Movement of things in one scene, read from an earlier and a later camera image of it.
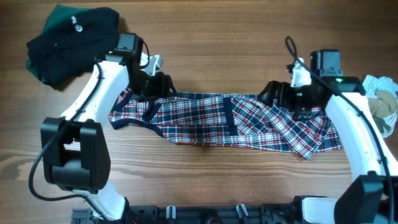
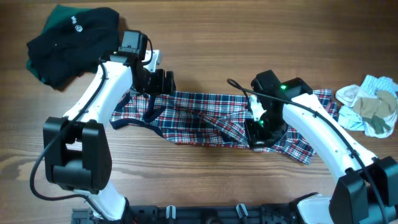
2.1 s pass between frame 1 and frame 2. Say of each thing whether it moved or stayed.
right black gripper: moved
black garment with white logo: stayed
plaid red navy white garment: stayed
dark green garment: stayed
